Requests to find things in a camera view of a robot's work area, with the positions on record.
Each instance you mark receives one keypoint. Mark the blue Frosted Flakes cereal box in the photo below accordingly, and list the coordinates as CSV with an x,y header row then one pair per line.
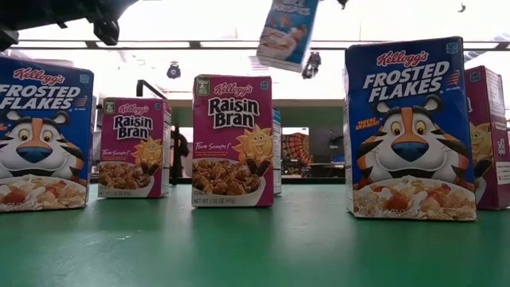
x,y
410,119
44,119

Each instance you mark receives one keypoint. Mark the magenta Raisin Bran cereal box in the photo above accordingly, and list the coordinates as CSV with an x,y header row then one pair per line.
x,y
494,139
231,119
131,131

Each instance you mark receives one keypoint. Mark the blue Rice Krispies cereal box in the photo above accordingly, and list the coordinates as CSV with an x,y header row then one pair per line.
x,y
277,151
287,36

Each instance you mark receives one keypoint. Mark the black ceiling dome fixture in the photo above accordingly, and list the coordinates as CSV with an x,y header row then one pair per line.
x,y
173,71

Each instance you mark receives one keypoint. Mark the person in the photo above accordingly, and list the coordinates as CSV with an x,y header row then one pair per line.
x,y
184,149

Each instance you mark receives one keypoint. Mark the wooden tray board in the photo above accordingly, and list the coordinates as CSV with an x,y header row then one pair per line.
x,y
311,117

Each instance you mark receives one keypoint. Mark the orange patterned hanging cloth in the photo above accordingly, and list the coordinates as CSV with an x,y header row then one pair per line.
x,y
296,149

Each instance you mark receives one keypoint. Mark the small black ceiling fixture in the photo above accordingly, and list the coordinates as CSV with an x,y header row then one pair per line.
x,y
342,4
461,7

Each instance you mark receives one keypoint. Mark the dark grey cabinet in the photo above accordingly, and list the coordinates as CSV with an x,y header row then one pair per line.
x,y
322,143

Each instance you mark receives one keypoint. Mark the green table mat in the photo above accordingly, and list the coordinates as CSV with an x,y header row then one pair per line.
x,y
255,251

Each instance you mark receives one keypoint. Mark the black overhead frame beam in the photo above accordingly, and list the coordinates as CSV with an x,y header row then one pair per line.
x,y
195,44

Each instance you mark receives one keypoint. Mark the black overhead camera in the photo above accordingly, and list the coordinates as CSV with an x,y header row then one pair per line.
x,y
311,65

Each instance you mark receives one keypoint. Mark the black table rig frame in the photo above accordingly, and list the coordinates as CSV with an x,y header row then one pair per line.
x,y
311,180

